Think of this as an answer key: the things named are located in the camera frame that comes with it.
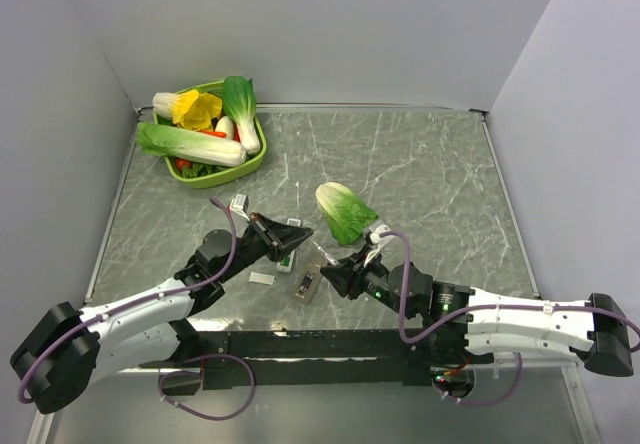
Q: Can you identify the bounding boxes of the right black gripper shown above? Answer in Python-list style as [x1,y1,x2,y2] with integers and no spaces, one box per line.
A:
[319,243,416,319]

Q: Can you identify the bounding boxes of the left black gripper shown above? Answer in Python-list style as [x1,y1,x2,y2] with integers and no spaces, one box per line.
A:
[217,211,313,282]

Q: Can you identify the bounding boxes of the clear handled screwdriver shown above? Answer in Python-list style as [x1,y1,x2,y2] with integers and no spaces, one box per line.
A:
[310,239,338,266]

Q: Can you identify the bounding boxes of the long white remote control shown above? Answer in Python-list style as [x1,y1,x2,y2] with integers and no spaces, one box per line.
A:
[276,218,302,274]

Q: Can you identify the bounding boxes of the white universal AC remote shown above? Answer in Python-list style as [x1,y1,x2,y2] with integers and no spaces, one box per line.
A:
[294,259,324,304]

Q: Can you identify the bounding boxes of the white battery cover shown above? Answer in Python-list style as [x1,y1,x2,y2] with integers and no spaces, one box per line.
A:
[249,271,275,286]

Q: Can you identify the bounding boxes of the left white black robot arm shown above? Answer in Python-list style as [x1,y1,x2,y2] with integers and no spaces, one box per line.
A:
[10,213,313,414]

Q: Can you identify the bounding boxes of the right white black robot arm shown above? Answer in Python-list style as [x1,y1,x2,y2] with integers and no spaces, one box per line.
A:
[321,256,637,377]

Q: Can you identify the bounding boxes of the green napa cabbage half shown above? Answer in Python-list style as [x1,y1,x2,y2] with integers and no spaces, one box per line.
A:
[315,182,378,246]

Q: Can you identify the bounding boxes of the green plastic basket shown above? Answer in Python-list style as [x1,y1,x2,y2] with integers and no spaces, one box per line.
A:
[137,76,267,189]

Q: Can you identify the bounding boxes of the red chili pepper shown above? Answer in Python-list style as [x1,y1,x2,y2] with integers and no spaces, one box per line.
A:
[198,130,227,139]

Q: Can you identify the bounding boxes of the white radish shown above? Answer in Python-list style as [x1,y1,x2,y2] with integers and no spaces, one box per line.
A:
[214,116,235,140]

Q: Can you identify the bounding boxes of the long green white cabbage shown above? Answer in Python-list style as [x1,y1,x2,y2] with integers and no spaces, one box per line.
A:
[136,122,247,167]

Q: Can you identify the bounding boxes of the green white bok choy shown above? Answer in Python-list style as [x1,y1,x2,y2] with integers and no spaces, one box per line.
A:
[222,76,261,155]

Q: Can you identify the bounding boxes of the yellow leafed cabbage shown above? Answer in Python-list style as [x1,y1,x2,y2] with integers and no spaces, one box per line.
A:
[152,89,223,131]

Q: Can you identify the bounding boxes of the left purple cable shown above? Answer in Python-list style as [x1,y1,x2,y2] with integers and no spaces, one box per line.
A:
[17,196,256,419]

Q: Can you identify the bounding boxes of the purple cable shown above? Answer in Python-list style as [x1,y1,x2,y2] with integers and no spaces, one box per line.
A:
[17,196,256,419]
[377,230,640,408]

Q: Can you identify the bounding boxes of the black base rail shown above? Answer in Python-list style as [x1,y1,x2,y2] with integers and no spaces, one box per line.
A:
[142,329,494,390]

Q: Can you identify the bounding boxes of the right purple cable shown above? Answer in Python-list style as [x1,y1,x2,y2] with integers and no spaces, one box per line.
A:
[377,230,640,408]

